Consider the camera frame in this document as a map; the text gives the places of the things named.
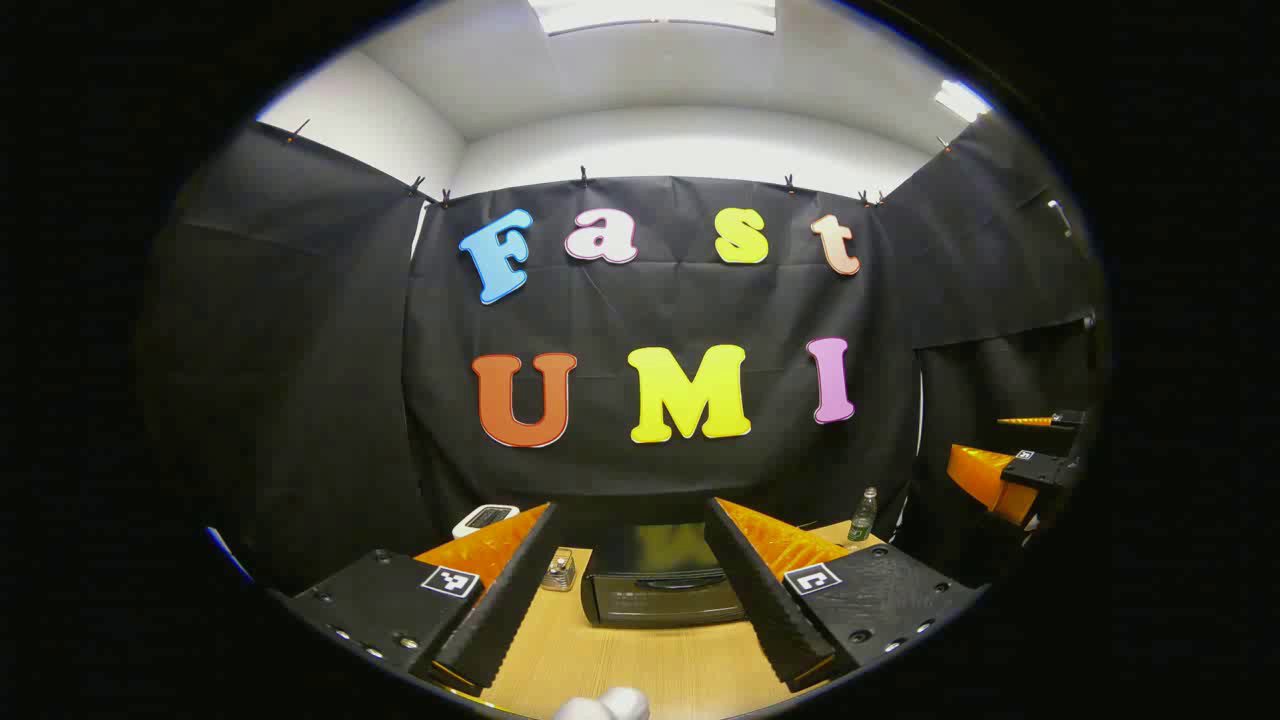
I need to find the large ceiling light panel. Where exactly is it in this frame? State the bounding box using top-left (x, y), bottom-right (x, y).
top-left (528, 0), bottom-right (778, 37)

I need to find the white toaster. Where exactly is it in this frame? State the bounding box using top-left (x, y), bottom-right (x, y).
top-left (452, 504), bottom-right (521, 541)

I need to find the small ceiling light panel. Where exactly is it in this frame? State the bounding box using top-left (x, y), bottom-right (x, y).
top-left (934, 80), bottom-right (993, 124)

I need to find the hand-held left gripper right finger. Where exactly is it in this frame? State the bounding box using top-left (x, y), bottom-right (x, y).
top-left (703, 497), bottom-right (987, 694)

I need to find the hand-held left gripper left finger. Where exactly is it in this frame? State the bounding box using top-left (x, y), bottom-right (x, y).
top-left (285, 502), bottom-right (562, 696)

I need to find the black electric oven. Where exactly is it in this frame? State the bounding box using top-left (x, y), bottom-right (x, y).
top-left (580, 520), bottom-right (751, 630)

